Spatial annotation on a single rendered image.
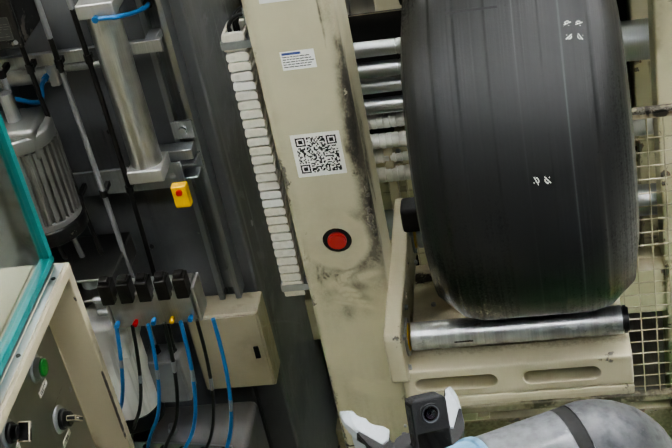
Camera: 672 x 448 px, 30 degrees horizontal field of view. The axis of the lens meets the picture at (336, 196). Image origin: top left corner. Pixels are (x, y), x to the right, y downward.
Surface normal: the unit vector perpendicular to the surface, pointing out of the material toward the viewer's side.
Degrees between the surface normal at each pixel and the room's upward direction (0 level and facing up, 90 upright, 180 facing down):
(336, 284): 90
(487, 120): 58
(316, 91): 90
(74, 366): 90
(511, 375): 90
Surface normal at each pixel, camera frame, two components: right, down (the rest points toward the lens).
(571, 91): -0.18, -0.08
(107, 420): -0.08, 0.54
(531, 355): -0.18, -0.83
